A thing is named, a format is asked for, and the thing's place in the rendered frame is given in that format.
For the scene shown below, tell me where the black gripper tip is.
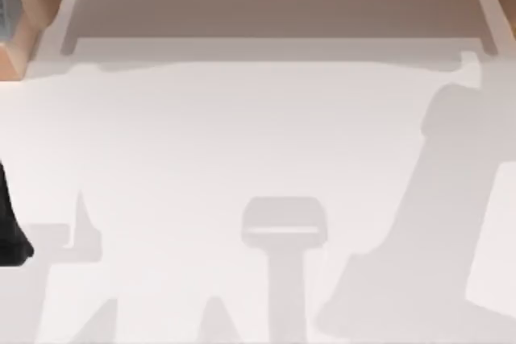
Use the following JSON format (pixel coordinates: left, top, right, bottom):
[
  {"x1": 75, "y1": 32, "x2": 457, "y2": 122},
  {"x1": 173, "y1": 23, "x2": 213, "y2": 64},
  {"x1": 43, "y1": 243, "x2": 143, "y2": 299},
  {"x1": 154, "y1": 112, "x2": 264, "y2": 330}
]
[{"x1": 0, "y1": 162, "x2": 35, "y2": 268}]

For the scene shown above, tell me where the pulled-out wooden drawer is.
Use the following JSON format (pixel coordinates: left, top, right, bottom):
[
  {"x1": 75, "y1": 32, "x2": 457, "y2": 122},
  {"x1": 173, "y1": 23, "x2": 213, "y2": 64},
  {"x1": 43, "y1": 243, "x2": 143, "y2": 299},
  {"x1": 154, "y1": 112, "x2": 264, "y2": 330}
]
[{"x1": 0, "y1": 0, "x2": 65, "y2": 81}]

